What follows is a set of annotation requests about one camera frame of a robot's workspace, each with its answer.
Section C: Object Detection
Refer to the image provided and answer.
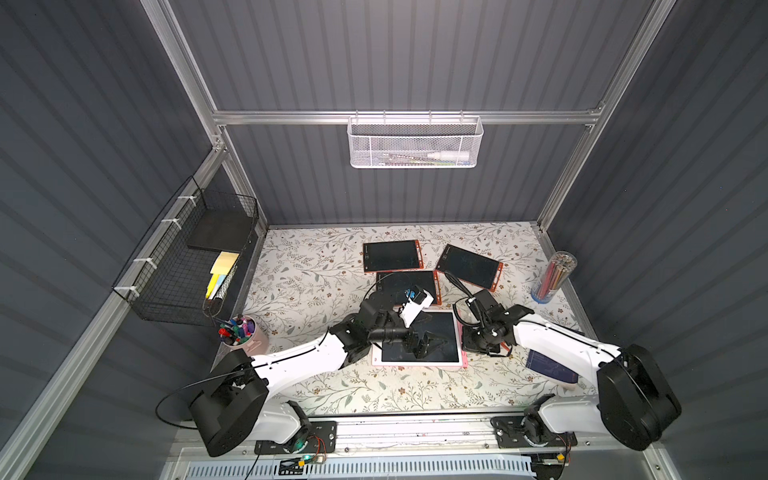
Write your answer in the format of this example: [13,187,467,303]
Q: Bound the pink white writing tablet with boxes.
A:
[372,309,466,368]

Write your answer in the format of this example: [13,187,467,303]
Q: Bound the red tablet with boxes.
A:
[376,270,442,306]
[363,240,423,272]
[435,244,503,292]

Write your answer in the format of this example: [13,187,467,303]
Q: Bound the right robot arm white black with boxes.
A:
[462,290,682,451]

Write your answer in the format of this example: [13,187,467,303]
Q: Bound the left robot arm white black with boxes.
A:
[189,288,449,457]

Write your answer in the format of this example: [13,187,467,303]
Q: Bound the dark blue book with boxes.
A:
[525,350,579,385]

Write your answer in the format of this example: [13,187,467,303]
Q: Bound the clear tube of colour pencils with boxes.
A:
[531,251,578,304]

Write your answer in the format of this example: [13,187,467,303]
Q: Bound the pink cup of markers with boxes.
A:
[218,315,269,356]

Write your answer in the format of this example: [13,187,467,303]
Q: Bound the white marker in basket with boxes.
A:
[426,151,472,165]

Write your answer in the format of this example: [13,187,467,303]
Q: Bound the yellow sticky notes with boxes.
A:
[206,251,239,300]

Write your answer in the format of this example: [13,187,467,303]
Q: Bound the black notebook in basket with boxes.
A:
[187,210,253,253]

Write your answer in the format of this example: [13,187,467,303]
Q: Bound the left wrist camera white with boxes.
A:
[398,286,434,328]

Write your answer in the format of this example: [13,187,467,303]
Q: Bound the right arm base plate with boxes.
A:
[490,414,578,449]

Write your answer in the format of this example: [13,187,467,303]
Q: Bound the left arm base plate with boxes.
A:
[254,421,338,455]

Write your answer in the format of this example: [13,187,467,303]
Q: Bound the white wire mesh basket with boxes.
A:
[346,113,484,169]

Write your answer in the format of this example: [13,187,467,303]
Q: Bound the black wire wall basket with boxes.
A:
[113,177,260,329]

